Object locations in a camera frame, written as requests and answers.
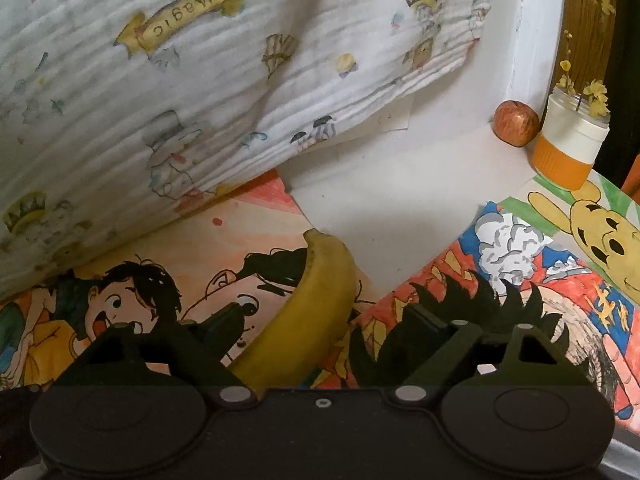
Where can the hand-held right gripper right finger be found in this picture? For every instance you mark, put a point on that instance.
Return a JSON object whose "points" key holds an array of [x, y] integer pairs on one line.
{"points": [[425, 321]]}

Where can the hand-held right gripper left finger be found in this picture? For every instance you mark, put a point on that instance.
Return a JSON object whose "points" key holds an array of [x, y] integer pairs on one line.
{"points": [[225, 321]]}

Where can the yellow banana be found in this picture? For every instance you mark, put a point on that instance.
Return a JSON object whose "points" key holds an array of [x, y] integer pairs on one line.
{"points": [[310, 310]]}

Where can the metal tray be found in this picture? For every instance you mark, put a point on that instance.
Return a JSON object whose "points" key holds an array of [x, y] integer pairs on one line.
{"points": [[625, 462]]}

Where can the cartoon boy drawing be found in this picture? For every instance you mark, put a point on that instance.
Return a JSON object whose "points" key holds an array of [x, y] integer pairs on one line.
{"points": [[165, 240]]}

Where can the spiky hair cartoon drawing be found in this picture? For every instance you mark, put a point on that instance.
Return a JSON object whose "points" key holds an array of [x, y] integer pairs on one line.
{"points": [[505, 240]]}

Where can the red apple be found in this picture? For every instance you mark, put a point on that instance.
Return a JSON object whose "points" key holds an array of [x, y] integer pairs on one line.
{"points": [[516, 122]]}

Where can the white and orange jar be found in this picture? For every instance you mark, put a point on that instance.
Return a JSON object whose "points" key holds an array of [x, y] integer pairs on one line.
{"points": [[565, 150]]}

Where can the white printed blanket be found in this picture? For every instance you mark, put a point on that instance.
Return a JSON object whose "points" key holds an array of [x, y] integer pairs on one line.
{"points": [[200, 85]]}

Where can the orange cloth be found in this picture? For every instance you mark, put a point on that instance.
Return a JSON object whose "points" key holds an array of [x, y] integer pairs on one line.
{"points": [[632, 175]]}

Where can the yellow flower sprig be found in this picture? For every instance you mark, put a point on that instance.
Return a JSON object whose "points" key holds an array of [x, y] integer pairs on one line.
{"points": [[596, 91]]}

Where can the wooden post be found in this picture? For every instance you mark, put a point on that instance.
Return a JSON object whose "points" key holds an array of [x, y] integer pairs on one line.
{"points": [[585, 10]]}

